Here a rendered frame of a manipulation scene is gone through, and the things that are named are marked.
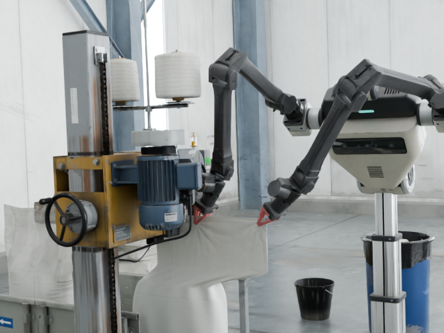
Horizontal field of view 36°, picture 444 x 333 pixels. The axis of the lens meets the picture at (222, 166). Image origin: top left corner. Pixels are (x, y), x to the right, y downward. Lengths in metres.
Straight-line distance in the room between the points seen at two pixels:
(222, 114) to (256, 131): 8.80
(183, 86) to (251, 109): 8.92
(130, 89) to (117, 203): 0.45
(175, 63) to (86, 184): 0.51
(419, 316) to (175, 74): 2.85
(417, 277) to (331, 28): 6.95
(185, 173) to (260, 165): 8.82
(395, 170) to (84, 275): 1.26
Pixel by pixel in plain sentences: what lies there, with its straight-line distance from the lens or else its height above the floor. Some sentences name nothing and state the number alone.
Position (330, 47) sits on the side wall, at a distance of 11.00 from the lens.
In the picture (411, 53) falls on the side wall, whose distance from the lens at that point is 10.59.
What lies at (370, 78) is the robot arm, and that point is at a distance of 2.19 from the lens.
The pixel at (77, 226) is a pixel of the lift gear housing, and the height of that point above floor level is 1.10.
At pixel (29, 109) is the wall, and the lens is 7.63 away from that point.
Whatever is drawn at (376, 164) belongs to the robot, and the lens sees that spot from 2.77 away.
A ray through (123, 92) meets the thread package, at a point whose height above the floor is 1.56.
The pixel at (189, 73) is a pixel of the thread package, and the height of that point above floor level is 1.61.
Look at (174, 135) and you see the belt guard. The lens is 2.24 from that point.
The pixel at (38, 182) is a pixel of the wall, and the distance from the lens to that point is 7.70.
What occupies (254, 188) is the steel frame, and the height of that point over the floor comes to 0.39.
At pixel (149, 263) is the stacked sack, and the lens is 5.39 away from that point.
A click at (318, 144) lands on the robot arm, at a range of 2.30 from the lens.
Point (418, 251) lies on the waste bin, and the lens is 4.57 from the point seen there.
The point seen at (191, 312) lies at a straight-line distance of 2.64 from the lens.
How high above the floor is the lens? 1.42
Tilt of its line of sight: 3 degrees down
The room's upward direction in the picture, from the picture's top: 2 degrees counter-clockwise
